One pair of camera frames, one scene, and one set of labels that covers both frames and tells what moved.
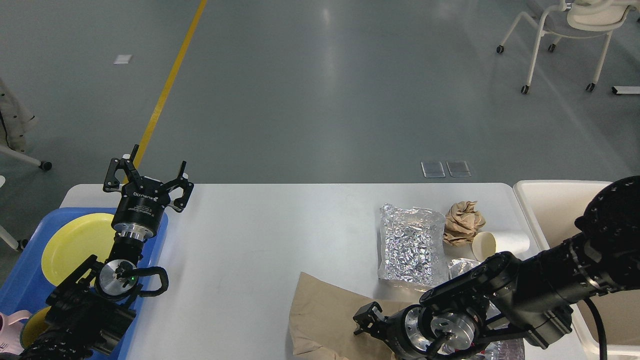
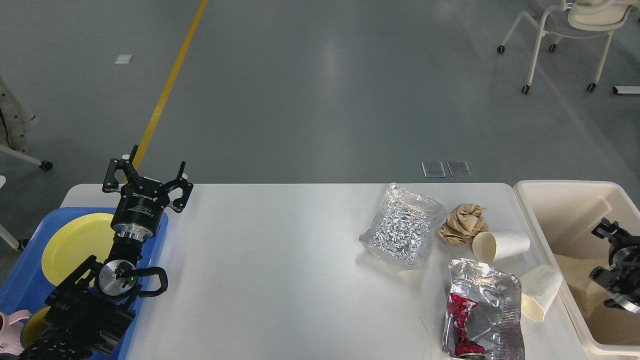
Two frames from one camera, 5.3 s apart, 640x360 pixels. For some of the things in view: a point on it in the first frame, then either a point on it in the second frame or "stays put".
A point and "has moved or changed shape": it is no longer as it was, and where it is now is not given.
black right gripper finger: x=370 y=319 to x=611 y=230
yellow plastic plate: x=75 y=242 stays put
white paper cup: x=486 y=245 stays put
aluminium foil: x=410 y=246 has moved or changed shape
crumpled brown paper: x=462 y=222 stays put
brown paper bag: x=321 y=325 to x=576 y=255
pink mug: x=10 y=331 stays put
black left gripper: x=143 y=199 stays put
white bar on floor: x=628 y=89 stays put
